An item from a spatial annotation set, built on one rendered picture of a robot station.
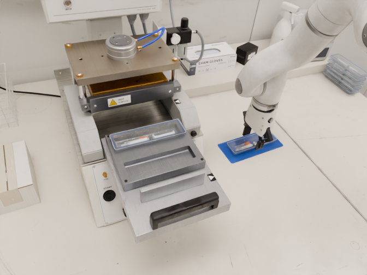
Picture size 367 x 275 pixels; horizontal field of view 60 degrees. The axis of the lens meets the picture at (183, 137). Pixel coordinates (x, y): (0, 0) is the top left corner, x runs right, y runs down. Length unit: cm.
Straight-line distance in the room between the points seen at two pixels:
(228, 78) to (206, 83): 11
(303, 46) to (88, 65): 53
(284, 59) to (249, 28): 88
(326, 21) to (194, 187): 46
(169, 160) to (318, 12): 46
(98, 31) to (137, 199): 55
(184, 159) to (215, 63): 73
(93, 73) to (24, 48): 65
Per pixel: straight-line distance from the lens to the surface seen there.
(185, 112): 88
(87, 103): 84
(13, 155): 105
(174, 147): 78
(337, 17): 77
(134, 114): 97
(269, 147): 120
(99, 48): 93
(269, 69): 87
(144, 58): 88
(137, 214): 69
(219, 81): 139
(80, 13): 98
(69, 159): 111
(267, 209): 102
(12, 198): 99
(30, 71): 149
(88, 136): 83
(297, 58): 86
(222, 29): 165
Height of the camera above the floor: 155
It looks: 44 degrees down
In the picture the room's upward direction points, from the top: 6 degrees clockwise
